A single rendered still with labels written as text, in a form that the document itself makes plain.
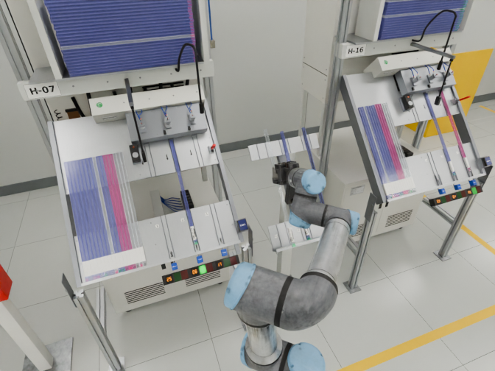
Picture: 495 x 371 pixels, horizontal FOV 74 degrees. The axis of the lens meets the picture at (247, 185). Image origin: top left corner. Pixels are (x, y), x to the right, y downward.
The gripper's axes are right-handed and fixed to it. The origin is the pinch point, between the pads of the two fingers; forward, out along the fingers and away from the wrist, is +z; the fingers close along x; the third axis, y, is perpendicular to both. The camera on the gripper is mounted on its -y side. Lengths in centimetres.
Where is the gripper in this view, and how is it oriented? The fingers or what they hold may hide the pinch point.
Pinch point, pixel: (277, 177)
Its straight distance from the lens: 138.9
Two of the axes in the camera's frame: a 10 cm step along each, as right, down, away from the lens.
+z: -2.8, -1.2, 9.5
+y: -1.7, -9.7, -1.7
